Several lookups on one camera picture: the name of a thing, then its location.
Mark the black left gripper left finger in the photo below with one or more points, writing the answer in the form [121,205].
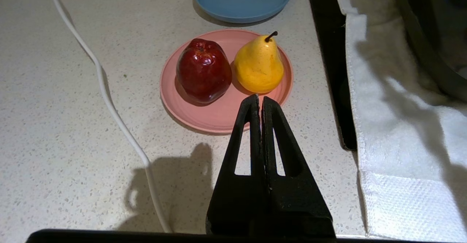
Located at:
[237,206]

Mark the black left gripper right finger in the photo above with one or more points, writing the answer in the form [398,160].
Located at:
[299,206]

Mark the dark grey rice cooker base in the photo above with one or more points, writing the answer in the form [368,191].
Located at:
[437,35]

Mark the pink plate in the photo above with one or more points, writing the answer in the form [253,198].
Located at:
[215,117]

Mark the white towel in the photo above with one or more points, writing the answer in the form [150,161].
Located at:
[394,144]

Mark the red apple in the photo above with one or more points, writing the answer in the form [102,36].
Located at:
[202,71]

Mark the yellow pear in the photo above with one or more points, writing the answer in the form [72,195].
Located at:
[259,68]

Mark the black flat strip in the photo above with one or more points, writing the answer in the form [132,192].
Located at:
[328,53]

